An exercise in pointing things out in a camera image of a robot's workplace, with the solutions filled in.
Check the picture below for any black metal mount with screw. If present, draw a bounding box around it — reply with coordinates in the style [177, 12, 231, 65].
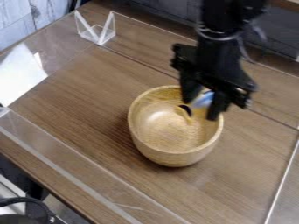
[24, 197, 68, 224]

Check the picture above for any clear acrylic corner bracket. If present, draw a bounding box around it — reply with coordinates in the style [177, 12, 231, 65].
[73, 11, 116, 46]

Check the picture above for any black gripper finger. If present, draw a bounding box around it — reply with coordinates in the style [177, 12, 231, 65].
[207, 91, 230, 121]
[180, 72, 201, 103]

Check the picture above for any brown wooden bowl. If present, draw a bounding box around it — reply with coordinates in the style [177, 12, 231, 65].
[127, 85, 224, 167]

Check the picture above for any blue yellow toy fish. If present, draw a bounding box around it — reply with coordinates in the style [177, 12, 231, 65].
[172, 90, 216, 126]

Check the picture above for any black cable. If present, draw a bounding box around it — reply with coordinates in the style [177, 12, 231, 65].
[0, 196, 56, 224]

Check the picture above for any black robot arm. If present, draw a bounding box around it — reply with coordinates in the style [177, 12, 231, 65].
[171, 0, 268, 121]

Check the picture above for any clear acrylic front barrier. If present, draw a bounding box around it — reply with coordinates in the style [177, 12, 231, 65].
[0, 108, 191, 224]

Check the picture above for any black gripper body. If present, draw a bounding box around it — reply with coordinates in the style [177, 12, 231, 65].
[171, 37, 258, 109]

